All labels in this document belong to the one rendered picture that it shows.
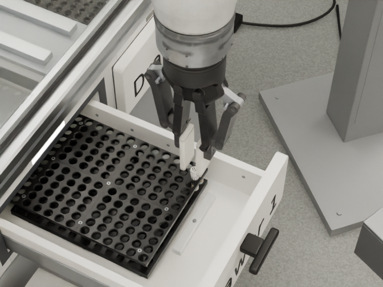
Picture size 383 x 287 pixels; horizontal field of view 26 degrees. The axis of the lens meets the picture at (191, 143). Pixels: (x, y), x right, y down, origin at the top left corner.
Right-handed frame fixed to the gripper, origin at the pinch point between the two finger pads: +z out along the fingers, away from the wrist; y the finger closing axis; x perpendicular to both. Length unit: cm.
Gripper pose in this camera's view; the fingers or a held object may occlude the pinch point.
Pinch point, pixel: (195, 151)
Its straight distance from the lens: 111.9
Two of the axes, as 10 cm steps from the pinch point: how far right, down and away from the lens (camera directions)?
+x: 4.6, -7.0, 5.4
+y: 8.9, 3.6, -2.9
